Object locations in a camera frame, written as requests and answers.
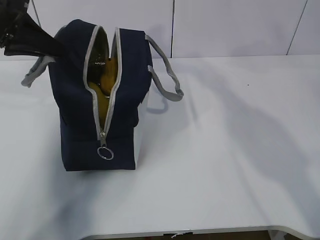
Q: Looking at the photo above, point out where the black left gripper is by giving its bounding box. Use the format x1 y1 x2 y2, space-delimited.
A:
0 0 64 57

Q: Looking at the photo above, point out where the yellow pear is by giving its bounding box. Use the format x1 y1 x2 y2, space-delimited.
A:
100 57 118 95

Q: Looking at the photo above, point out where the yellow banana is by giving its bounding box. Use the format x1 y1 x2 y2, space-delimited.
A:
88 81 113 125

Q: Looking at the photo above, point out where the navy blue lunch bag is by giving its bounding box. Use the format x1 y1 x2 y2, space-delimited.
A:
22 19 184 171

